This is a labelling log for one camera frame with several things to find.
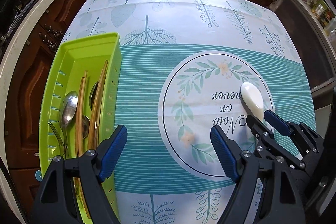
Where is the white ceramic spoon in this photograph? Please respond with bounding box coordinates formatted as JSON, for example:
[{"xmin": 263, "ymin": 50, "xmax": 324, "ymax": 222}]
[{"xmin": 240, "ymin": 82, "xmax": 264, "ymax": 122}]

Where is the tan bamboo chopstick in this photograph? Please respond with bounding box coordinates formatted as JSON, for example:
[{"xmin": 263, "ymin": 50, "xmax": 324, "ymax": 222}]
[
  {"xmin": 93, "ymin": 76, "xmax": 105, "ymax": 149},
  {"xmin": 87, "ymin": 60, "xmax": 108, "ymax": 149}
]

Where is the small steel spoon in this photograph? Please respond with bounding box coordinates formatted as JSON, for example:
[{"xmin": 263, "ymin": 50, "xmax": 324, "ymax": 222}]
[{"xmin": 82, "ymin": 115, "xmax": 90, "ymax": 139}]

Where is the steel fork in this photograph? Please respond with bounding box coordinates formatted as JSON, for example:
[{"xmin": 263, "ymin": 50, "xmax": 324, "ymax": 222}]
[{"xmin": 47, "ymin": 121, "xmax": 66, "ymax": 156}]

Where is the brown wooden chopstick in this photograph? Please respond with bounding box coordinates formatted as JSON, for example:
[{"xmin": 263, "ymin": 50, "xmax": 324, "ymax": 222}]
[{"xmin": 75, "ymin": 76, "xmax": 85, "ymax": 157}]

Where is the large steel spoon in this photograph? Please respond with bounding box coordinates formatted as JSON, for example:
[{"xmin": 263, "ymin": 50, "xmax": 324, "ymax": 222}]
[{"xmin": 59, "ymin": 90, "xmax": 78, "ymax": 158}]

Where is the steel spoon among chopsticks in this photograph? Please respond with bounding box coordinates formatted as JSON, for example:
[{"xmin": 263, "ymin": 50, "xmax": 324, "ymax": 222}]
[{"xmin": 89, "ymin": 81, "xmax": 98, "ymax": 110}]

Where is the dark brown chopstick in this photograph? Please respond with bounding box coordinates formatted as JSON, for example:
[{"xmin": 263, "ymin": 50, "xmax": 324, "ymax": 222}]
[{"xmin": 78, "ymin": 71, "xmax": 88, "ymax": 156}]

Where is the leaf patterned tablecloth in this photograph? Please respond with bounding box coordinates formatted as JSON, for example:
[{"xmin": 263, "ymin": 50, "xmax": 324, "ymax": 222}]
[{"xmin": 64, "ymin": 0, "xmax": 315, "ymax": 223}]

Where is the green plastic utensil tray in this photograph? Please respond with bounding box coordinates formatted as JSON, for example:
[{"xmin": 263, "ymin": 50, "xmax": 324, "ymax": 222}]
[{"xmin": 33, "ymin": 32, "xmax": 127, "ymax": 223}]

